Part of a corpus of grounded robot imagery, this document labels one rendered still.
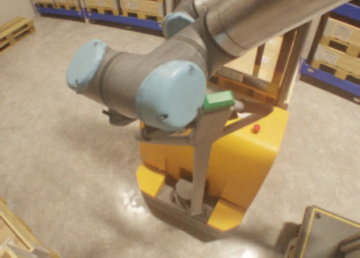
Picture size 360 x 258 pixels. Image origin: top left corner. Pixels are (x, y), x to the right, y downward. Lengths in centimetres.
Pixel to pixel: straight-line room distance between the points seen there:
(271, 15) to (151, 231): 176
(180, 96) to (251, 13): 14
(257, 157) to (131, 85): 98
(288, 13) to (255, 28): 5
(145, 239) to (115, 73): 165
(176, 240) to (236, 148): 94
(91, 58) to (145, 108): 12
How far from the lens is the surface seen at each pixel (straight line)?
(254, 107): 68
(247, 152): 120
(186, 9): 61
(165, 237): 186
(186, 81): 28
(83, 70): 36
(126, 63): 31
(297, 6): 28
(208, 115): 60
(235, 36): 32
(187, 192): 149
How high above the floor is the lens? 181
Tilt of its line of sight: 50 degrees down
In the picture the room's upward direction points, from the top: 2 degrees counter-clockwise
